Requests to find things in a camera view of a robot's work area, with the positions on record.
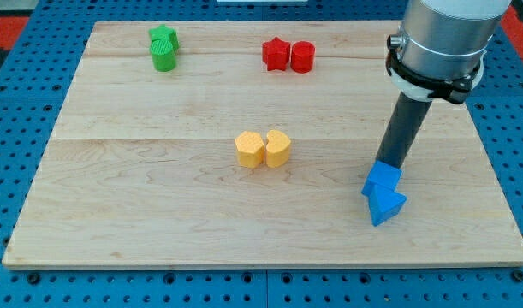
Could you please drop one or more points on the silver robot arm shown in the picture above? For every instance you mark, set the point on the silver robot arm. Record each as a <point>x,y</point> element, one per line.
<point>438,50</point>

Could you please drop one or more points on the yellow pentagon block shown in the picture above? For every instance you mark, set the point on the yellow pentagon block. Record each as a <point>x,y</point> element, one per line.
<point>249,149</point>

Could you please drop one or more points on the yellow heart block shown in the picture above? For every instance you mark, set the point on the yellow heart block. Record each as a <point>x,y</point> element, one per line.
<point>277,149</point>

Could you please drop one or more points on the wooden board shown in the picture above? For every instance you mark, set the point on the wooden board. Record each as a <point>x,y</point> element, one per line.
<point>141,172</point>

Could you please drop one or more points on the red star block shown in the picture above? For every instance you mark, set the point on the red star block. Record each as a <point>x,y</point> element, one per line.
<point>276,54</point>

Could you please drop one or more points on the red cylinder block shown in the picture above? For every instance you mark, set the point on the red cylinder block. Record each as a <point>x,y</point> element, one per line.
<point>302,57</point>

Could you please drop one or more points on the blue cube block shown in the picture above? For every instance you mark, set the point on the blue cube block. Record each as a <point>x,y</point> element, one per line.
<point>381,174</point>

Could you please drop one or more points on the blue triangle block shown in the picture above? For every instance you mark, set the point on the blue triangle block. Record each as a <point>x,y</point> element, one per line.
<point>384,203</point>

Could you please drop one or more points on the green cylinder block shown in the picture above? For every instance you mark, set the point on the green cylinder block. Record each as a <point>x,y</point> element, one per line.
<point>163,55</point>

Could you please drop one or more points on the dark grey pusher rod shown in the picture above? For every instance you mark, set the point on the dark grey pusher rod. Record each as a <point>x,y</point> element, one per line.
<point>407,118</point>

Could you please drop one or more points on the green star block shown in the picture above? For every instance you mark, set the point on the green star block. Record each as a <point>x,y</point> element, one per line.
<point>166,34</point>

